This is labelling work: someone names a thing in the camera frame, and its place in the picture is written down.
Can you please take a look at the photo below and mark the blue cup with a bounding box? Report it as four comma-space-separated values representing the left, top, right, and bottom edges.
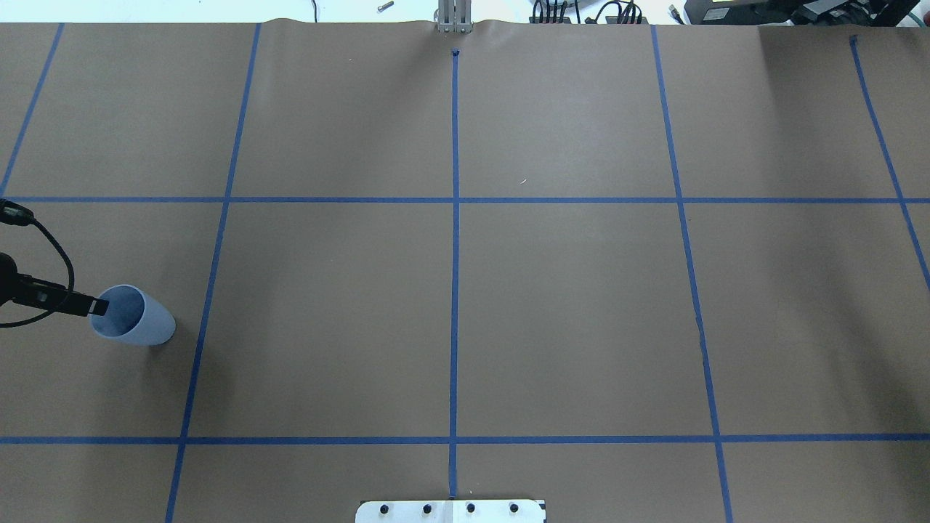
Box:
89, 284, 177, 346

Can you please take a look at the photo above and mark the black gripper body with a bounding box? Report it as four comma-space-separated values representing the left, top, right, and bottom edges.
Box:
1, 253, 94, 317

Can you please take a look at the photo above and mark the white post base plate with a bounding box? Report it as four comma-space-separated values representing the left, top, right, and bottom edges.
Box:
353, 499, 548, 522

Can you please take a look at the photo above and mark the aluminium frame post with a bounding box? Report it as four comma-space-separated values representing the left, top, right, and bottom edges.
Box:
433, 0, 474, 34

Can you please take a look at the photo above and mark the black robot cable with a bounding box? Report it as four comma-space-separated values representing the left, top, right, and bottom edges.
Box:
0, 203, 76, 329

